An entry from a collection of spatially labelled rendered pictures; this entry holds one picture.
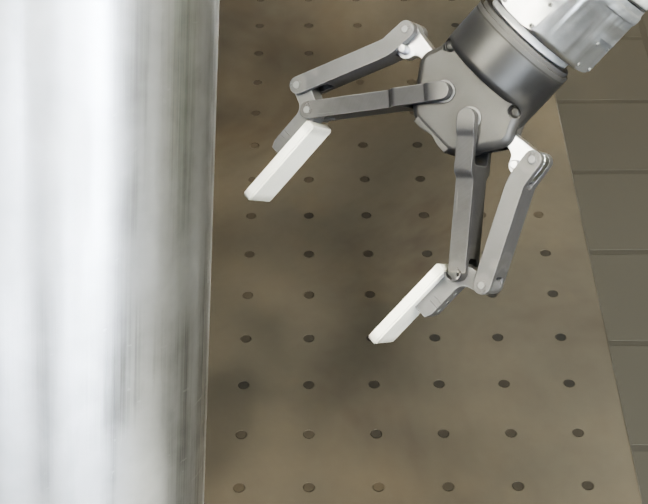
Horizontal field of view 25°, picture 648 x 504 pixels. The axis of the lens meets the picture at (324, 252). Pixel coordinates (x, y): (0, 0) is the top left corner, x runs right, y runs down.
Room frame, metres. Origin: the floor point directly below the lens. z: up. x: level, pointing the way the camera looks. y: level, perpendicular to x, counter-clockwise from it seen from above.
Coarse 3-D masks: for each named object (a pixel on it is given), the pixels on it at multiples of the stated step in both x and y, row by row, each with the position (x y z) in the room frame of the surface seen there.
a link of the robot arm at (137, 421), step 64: (0, 0) 0.37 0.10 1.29; (64, 0) 0.37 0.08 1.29; (128, 0) 0.38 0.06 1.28; (192, 0) 0.39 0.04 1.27; (0, 64) 0.37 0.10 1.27; (64, 64) 0.37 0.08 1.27; (128, 64) 0.37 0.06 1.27; (192, 64) 0.39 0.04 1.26; (0, 128) 0.36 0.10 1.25; (64, 128) 0.36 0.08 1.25; (128, 128) 0.36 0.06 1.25; (192, 128) 0.38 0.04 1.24; (0, 192) 0.35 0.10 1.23; (64, 192) 0.35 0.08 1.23; (128, 192) 0.35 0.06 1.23; (192, 192) 0.37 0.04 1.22; (0, 256) 0.34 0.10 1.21; (64, 256) 0.34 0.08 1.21; (128, 256) 0.35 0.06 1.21; (192, 256) 0.36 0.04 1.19; (0, 320) 0.33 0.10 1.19; (64, 320) 0.33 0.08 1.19; (128, 320) 0.34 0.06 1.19; (192, 320) 0.35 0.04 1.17; (0, 384) 0.32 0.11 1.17; (64, 384) 0.32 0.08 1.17; (128, 384) 0.33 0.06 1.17; (192, 384) 0.35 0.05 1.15; (0, 448) 0.32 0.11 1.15; (64, 448) 0.31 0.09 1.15; (128, 448) 0.32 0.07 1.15; (192, 448) 0.34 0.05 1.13
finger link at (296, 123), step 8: (296, 96) 0.82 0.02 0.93; (304, 96) 0.81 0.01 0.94; (312, 96) 0.81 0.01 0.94; (320, 96) 0.82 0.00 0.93; (296, 120) 0.80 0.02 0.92; (304, 120) 0.80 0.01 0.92; (312, 120) 0.80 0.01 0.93; (320, 120) 0.81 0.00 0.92; (288, 128) 0.80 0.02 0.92; (296, 128) 0.80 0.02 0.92; (280, 136) 0.80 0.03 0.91; (288, 136) 0.80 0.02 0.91; (280, 144) 0.80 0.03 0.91
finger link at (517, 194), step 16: (528, 160) 0.72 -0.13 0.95; (544, 160) 0.73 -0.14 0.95; (512, 176) 0.72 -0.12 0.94; (528, 176) 0.72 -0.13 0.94; (512, 192) 0.71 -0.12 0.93; (528, 192) 0.72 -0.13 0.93; (512, 208) 0.71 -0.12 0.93; (528, 208) 0.72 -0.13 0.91; (496, 224) 0.70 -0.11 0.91; (512, 224) 0.70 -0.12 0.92; (496, 240) 0.70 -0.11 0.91; (512, 240) 0.70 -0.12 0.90; (496, 256) 0.69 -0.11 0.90; (512, 256) 0.70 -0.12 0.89; (480, 272) 0.69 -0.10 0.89; (496, 272) 0.68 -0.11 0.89; (480, 288) 0.68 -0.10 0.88; (496, 288) 0.69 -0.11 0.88
